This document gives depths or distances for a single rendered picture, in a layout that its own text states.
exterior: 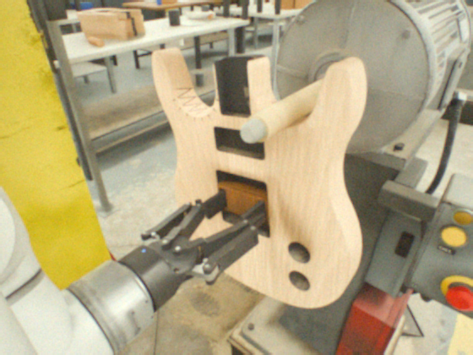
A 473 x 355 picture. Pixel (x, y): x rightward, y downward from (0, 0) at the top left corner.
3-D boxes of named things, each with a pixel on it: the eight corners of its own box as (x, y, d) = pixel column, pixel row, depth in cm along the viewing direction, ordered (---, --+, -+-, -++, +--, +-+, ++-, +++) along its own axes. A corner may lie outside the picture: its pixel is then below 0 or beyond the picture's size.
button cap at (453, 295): (445, 288, 54) (454, 272, 51) (473, 301, 52) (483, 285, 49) (440, 303, 51) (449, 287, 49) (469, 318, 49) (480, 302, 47)
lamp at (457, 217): (448, 221, 47) (455, 204, 46) (470, 229, 46) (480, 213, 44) (447, 223, 47) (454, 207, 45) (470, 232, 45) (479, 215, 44)
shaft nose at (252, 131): (263, 142, 37) (246, 132, 38) (268, 125, 35) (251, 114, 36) (252, 149, 36) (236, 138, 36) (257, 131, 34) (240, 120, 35)
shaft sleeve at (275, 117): (333, 101, 49) (315, 92, 50) (341, 83, 46) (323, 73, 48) (264, 147, 37) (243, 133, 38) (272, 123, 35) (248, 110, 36)
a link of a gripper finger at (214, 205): (209, 220, 51) (206, 218, 52) (236, 199, 56) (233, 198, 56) (206, 204, 50) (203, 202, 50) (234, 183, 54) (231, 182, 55)
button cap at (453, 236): (440, 235, 50) (448, 221, 48) (462, 243, 48) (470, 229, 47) (438, 240, 49) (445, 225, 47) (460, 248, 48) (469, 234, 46)
